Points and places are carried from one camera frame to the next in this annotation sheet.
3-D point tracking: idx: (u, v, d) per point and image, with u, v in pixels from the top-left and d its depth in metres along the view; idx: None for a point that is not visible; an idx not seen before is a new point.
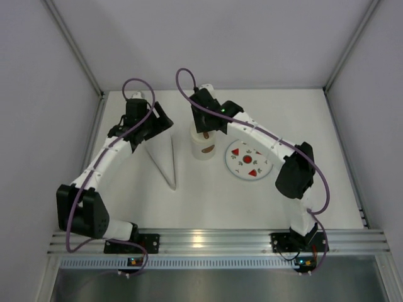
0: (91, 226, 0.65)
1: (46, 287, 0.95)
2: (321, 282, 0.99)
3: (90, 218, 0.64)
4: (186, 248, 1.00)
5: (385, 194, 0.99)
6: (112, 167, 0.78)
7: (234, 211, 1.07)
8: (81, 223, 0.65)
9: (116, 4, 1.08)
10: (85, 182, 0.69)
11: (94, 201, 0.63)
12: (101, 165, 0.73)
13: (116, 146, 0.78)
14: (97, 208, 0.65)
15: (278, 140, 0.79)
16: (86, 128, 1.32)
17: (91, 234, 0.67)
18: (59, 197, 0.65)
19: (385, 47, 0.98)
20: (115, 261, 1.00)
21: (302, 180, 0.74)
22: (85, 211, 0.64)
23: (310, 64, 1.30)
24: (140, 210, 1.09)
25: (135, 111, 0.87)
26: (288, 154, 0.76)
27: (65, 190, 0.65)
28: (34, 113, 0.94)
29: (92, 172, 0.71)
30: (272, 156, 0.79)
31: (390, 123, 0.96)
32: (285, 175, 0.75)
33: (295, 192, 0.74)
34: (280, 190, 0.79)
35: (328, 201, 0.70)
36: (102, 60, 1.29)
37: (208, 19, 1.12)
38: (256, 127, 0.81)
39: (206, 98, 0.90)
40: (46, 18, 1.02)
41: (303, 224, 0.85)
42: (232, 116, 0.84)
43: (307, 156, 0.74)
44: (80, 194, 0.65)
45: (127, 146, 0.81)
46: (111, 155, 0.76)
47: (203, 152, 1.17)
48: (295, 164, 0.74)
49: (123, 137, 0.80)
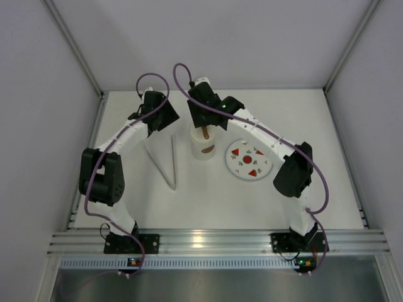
0: (108, 188, 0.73)
1: (46, 287, 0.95)
2: (321, 283, 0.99)
3: (109, 178, 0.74)
4: (186, 248, 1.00)
5: (385, 194, 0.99)
6: (130, 143, 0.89)
7: (234, 211, 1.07)
8: (100, 184, 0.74)
9: (116, 4, 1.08)
10: (108, 148, 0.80)
11: (115, 162, 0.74)
12: (123, 137, 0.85)
13: (136, 126, 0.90)
14: (117, 171, 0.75)
15: (278, 139, 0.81)
16: (86, 128, 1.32)
17: (107, 198, 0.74)
18: (84, 159, 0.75)
19: (385, 47, 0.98)
20: (115, 261, 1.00)
21: (300, 179, 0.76)
22: (106, 170, 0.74)
23: (310, 64, 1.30)
24: (140, 209, 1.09)
25: (152, 100, 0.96)
26: (288, 153, 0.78)
27: (89, 153, 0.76)
28: (34, 113, 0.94)
29: (114, 141, 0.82)
30: (272, 155, 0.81)
31: (390, 123, 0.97)
32: (284, 175, 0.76)
33: (293, 190, 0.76)
34: (278, 189, 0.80)
35: (326, 202, 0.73)
36: (102, 60, 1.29)
37: (208, 19, 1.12)
38: (257, 125, 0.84)
39: (206, 93, 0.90)
40: (46, 18, 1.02)
41: (302, 225, 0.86)
42: (232, 112, 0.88)
43: (306, 156, 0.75)
44: (103, 157, 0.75)
45: (145, 128, 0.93)
46: (130, 132, 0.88)
47: (203, 152, 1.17)
48: (294, 164, 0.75)
49: (141, 119, 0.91)
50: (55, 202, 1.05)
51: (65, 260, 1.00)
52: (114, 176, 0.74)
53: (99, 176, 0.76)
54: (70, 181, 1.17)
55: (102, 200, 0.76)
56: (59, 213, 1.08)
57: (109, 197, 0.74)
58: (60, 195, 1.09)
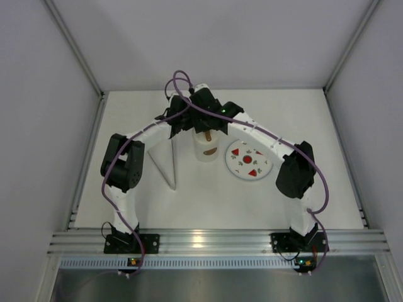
0: (127, 173, 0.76)
1: (46, 287, 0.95)
2: (320, 282, 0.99)
3: (130, 164, 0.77)
4: (187, 248, 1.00)
5: (386, 194, 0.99)
6: (153, 139, 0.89)
7: (234, 211, 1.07)
8: (119, 169, 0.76)
9: (116, 4, 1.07)
10: (134, 137, 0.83)
11: (140, 150, 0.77)
12: (149, 131, 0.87)
13: (162, 124, 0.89)
14: (140, 158, 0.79)
15: (277, 139, 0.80)
16: (87, 128, 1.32)
17: (124, 183, 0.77)
18: (111, 141, 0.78)
19: (385, 47, 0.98)
20: (115, 261, 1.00)
21: (303, 180, 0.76)
22: (130, 155, 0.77)
23: (310, 64, 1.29)
24: (140, 209, 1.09)
25: (177, 105, 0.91)
26: (288, 153, 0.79)
27: (117, 138, 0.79)
28: (34, 113, 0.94)
29: (140, 132, 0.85)
30: (271, 155, 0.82)
31: (391, 123, 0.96)
32: (287, 174, 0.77)
33: (295, 191, 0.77)
34: (281, 189, 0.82)
35: (327, 200, 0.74)
36: (103, 60, 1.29)
37: (208, 18, 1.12)
38: (257, 127, 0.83)
39: (206, 98, 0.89)
40: (46, 19, 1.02)
41: (303, 224, 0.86)
42: (232, 116, 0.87)
43: (307, 156, 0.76)
44: (128, 144, 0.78)
45: (169, 129, 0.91)
46: (156, 129, 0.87)
47: (205, 155, 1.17)
48: (295, 164, 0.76)
49: (165, 121, 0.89)
50: (55, 202, 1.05)
51: (65, 260, 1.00)
52: (134, 163, 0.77)
53: (121, 161, 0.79)
54: (70, 181, 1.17)
55: (119, 185, 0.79)
56: (58, 213, 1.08)
57: (127, 182, 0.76)
58: (60, 195, 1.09)
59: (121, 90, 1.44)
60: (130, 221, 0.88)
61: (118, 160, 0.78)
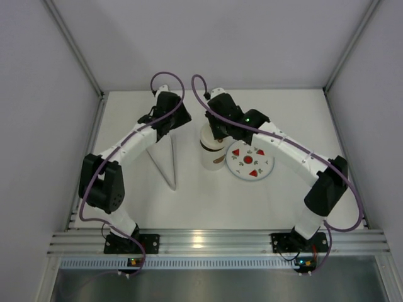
0: (106, 196, 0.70)
1: (46, 287, 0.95)
2: (320, 282, 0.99)
3: (107, 189, 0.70)
4: (187, 248, 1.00)
5: (385, 194, 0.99)
6: (136, 149, 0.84)
7: (235, 212, 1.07)
8: (98, 190, 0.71)
9: (116, 4, 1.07)
10: (111, 155, 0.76)
11: (114, 173, 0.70)
12: (127, 144, 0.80)
13: (143, 131, 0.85)
14: (118, 180, 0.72)
15: (309, 153, 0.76)
16: (86, 127, 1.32)
17: (104, 206, 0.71)
18: (84, 165, 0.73)
19: (385, 47, 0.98)
20: (115, 262, 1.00)
21: (335, 197, 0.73)
22: (106, 179, 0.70)
23: (311, 64, 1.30)
24: (140, 210, 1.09)
25: (164, 103, 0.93)
26: (322, 169, 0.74)
27: (90, 160, 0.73)
28: (34, 112, 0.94)
29: (118, 148, 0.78)
30: (302, 170, 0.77)
31: (391, 124, 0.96)
32: (319, 194, 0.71)
33: (329, 207, 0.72)
34: (310, 208, 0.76)
35: (357, 224, 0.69)
36: (102, 60, 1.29)
37: (208, 18, 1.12)
38: (286, 139, 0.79)
39: (228, 106, 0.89)
40: (46, 19, 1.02)
41: (308, 227, 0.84)
42: (256, 126, 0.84)
43: (341, 173, 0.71)
44: (104, 166, 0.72)
45: (153, 134, 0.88)
46: (137, 138, 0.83)
47: (215, 163, 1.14)
48: (330, 182, 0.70)
49: (150, 124, 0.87)
50: (55, 202, 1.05)
51: (65, 260, 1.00)
52: (111, 187, 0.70)
53: (100, 182, 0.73)
54: (70, 180, 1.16)
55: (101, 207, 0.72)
56: (58, 213, 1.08)
57: (107, 205, 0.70)
58: (60, 195, 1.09)
59: (121, 90, 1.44)
60: (124, 228, 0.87)
61: (94, 184, 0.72)
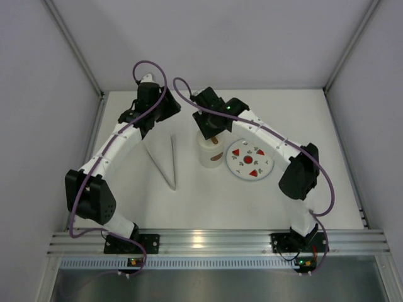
0: (97, 211, 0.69)
1: (46, 288, 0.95)
2: (320, 282, 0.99)
3: (96, 205, 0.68)
4: (187, 248, 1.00)
5: (385, 194, 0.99)
6: (121, 154, 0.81)
7: (234, 211, 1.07)
8: (88, 204, 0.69)
9: (115, 4, 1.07)
10: (93, 169, 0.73)
11: (100, 188, 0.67)
12: (108, 153, 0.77)
13: (125, 133, 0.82)
14: (105, 193, 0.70)
15: (283, 140, 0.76)
16: (86, 127, 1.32)
17: (97, 219, 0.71)
18: (68, 182, 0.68)
19: (385, 47, 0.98)
20: (115, 262, 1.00)
21: (306, 181, 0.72)
22: (92, 196, 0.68)
23: (311, 64, 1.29)
24: (140, 210, 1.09)
25: (145, 95, 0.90)
26: (295, 155, 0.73)
27: (73, 175, 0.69)
28: (33, 112, 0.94)
29: (99, 159, 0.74)
30: (278, 156, 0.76)
31: (390, 124, 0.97)
32: (289, 176, 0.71)
33: (300, 192, 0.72)
34: (284, 190, 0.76)
35: (332, 204, 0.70)
36: (103, 60, 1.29)
37: (208, 19, 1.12)
38: (262, 126, 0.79)
39: (210, 97, 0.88)
40: (46, 19, 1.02)
41: (304, 225, 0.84)
42: (237, 114, 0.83)
43: (313, 158, 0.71)
44: (87, 181, 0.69)
45: (137, 133, 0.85)
46: (120, 141, 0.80)
47: (212, 160, 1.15)
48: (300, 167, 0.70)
49: (132, 123, 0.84)
50: (55, 202, 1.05)
51: (65, 260, 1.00)
52: (99, 202, 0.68)
53: (87, 195, 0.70)
54: None
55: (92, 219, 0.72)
56: (58, 213, 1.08)
57: (99, 218, 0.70)
58: (61, 195, 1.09)
59: (122, 90, 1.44)
60: (124, 228, 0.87)
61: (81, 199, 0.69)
